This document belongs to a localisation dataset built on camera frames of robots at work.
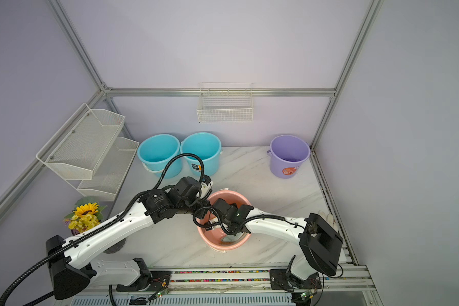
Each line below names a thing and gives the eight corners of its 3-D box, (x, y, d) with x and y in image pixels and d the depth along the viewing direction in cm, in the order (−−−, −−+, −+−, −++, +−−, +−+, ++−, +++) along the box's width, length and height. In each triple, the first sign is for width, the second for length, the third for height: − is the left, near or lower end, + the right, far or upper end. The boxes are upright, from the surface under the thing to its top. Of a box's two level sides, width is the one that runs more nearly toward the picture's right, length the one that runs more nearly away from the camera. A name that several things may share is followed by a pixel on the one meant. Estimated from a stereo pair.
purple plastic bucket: (268, 181, 107) (273, 161, 93) (265, 155, 120) (269, 134, 106) (304, 181, 107) (315, 161, 93) (297, 155, 120) (305, 134, 106)
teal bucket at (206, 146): (184, 179, 106) (177, 158, 92) (190, 154, 118) (184, 132, 104) (221, 179, 106) (218, 158, 92) (222, 154, 118) (220, 132, 104)
